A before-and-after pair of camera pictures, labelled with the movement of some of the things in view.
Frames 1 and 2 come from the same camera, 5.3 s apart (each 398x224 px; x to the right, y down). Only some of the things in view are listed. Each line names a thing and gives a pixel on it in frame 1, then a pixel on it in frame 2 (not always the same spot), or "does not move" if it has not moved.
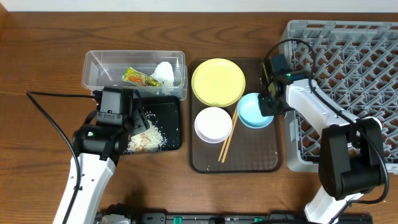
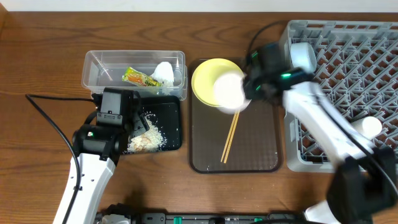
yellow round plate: [218, 82] does not move
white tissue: [163, 73] does not move
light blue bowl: [249, 112] → [303, 55]
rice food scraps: [150, 140] does not move
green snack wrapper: [133, 75] does not move
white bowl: [213, 125] → [228, 93]
